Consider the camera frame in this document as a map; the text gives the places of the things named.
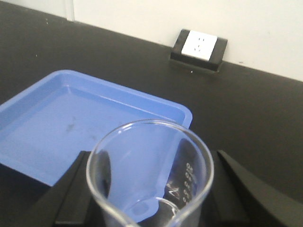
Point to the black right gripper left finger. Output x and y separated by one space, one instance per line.
78 206

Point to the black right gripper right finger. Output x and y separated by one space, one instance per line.
223 206

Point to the clear glass beaker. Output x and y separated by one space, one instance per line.
150 173

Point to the blue plastic tray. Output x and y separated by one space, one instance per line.
44 127

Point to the white socket on black base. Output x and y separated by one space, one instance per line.
199 49

